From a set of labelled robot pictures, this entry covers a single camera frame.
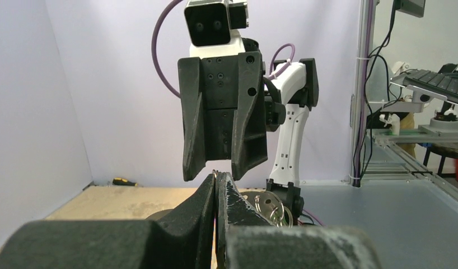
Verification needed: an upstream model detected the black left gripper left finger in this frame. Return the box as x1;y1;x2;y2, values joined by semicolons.
0;174;216;268

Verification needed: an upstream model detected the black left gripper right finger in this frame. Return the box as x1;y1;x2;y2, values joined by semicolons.
215;172;382;268

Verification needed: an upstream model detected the yellow black screwdriver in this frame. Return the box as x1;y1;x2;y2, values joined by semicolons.
112;178;138;187

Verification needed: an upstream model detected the aluminium frame rail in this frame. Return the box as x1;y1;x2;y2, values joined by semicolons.
349;1;458;202

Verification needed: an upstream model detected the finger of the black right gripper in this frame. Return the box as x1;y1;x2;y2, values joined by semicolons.
231;52;268;180
177;57;207;182

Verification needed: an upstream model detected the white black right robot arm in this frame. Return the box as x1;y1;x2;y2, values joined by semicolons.
177;38;319;226

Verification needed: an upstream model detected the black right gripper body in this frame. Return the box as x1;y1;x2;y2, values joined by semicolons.
199;51;267;161

